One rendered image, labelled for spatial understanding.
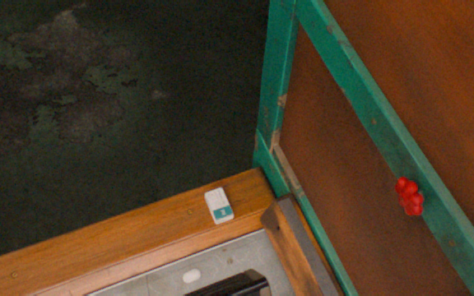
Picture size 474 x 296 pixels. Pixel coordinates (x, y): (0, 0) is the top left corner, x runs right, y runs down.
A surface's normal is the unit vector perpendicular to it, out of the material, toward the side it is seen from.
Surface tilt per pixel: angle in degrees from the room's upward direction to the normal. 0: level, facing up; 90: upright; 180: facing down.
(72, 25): 0
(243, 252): 0
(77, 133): 0
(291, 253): 67
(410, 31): 90
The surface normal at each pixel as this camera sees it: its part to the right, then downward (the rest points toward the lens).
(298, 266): -0.84, 0.07
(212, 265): 0.04, -0.54
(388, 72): -0.92, 0.30
